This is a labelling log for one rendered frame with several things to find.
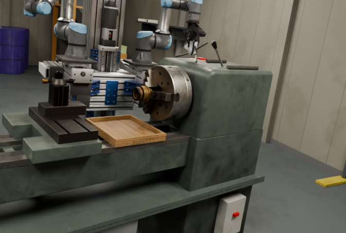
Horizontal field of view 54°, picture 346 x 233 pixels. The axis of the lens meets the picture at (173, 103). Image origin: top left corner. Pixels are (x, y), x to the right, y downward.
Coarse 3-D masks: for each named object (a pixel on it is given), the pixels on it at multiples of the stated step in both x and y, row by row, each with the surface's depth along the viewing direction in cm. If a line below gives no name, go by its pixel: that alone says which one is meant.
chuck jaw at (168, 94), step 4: (152, 92) 181; (156, 92) 182; (160, 92) 182; (164, 92) 183; (152, 96) 182; (156, 96) 182; (160, 96) 181; (164, 96) 180; (168, 96) 179; (172, 96) 181; (176, 96) 181; (168, 100) 180; (172, 100) 181; (176, 100) 181
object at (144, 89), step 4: (136, 88) 181; (140, 88) 181; (144, 88) 182; (148, 88) 183; (132, 92) 185; (136, 92) 186; (140, 92) 180; (144, 92) 181; (148, 92) 182; (132, 96) 185; (136, 96) 186; (140, 96) 180; (144, 96) 181; (148, 96) 183; (136, 100) 182; (140, 100) 184; (144, 100) 183
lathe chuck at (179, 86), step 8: (160, 72) 189; (168, 72) 182; (176, 72) 185; (160, 80) 188; (168, 80) 183; (176, 80) 181; (184, 80) 185; (160, 88) 197; (168, 88) 183; (176, 88) 180; (184, 88) 183; (184, 96) 183; (160, 104) 190; (168, 104) 184; (176, 104) 181; (184, 104) 185; (152, 112) 196; (160, 112) 190; (168, 112) 184; (176, 112) 185; (160, 120) 190
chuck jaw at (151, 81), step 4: (152, 68) 194; (148, 72) 190; (152, 72) 192; (148, 76) 190; (152, 76) 191; (144, 80) 190; (148, 80) 188; (152, 80) 190; (156, 80) 191; (144, 84) 187; (148, 84) 187; (152, 84) 189; (156, 84) 190; (152, 88) 191; (156, 88) 194
